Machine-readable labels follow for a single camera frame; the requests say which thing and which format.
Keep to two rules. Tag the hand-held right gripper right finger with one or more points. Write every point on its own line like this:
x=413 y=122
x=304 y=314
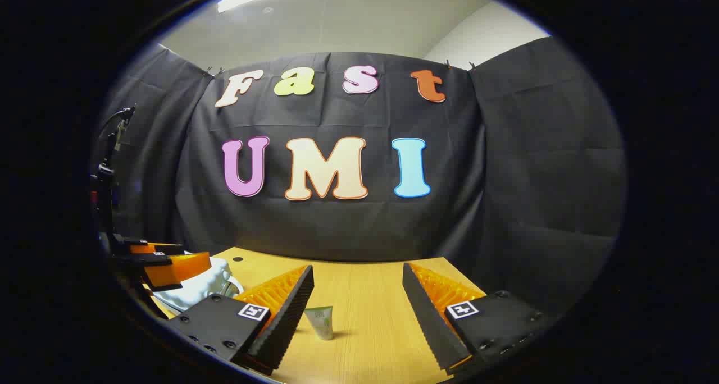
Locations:
x=429 y=322

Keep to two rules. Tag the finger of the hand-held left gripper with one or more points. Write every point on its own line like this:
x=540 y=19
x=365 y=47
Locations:
x=180 y=267
x=154 y=248

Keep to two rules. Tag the white green skincare tube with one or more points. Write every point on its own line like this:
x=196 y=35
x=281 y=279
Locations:
x=321 y=323

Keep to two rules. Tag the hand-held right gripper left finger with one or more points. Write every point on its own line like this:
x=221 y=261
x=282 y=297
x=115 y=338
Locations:
x=283 y=316

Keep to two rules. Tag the light blue suitcase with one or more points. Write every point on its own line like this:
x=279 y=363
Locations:
x=205 y=287

